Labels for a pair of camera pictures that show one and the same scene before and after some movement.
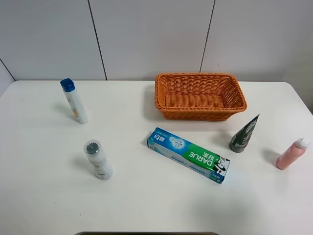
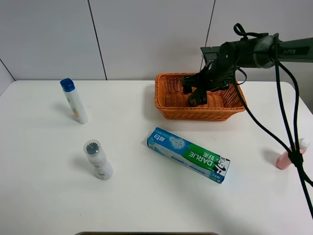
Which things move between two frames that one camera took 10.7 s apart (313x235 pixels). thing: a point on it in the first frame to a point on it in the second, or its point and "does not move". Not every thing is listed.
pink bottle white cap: (292, 153) does not move
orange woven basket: (198, 97) does not move
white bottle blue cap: (69, 87) does not move
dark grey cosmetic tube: (238, 142) to (193, 100)
